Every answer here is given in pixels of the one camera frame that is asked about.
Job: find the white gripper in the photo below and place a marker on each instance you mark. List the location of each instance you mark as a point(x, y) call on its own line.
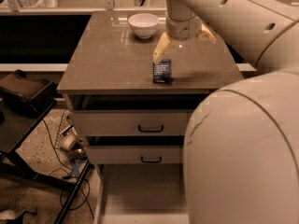
point(183, 32)

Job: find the dark blue rxbar wrapper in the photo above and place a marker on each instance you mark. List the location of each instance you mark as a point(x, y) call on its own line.
point(162, 71)

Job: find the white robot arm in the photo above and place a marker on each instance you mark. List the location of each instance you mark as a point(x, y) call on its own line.
point(241, 148)

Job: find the white ceramic bowl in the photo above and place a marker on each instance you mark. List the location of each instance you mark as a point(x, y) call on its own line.
point(144, 25)

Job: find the grey drawer cabinet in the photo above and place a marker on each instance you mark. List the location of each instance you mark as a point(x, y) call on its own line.
point(111, 71)

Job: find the upper grey drawer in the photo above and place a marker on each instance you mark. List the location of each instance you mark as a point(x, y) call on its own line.
point(90, 123)

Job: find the middle grey drawer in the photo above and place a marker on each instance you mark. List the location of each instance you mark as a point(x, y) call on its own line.
point(132, 154)

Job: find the roll of tape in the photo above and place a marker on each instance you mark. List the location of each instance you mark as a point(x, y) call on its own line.
point(69, 141)

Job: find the open bottom grey drawer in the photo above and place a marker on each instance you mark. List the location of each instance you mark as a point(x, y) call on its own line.
point(141, 194)

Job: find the dark box on table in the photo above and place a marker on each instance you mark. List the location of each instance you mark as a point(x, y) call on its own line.
point(27, 96)

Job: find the black side table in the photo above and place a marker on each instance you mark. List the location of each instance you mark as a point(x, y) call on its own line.
point(14, 128)

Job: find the black upper drawer handle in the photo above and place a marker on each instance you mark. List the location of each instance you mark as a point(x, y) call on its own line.
point(155, 129)

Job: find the black drawer handle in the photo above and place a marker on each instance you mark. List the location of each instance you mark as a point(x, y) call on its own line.
point(155, 129)
point(151, 160)

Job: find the black middle drawer handle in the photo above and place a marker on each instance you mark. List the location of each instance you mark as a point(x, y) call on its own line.
point(151, 160)

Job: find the wire mesh basket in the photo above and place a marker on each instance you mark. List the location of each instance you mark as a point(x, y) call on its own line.
point(66, 127)

